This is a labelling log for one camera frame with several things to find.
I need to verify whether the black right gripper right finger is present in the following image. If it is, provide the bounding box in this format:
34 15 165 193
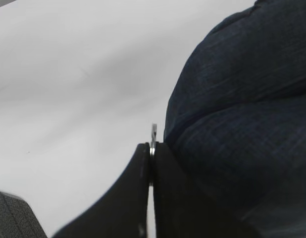
152 143 260 238

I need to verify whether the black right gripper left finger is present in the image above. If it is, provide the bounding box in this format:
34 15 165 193
54 143 150 238

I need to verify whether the silver zipper pull ring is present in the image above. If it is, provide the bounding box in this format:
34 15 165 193
148 123 158 186

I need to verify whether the dark blue fabric bag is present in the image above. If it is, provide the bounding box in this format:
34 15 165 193
164 0 306 238

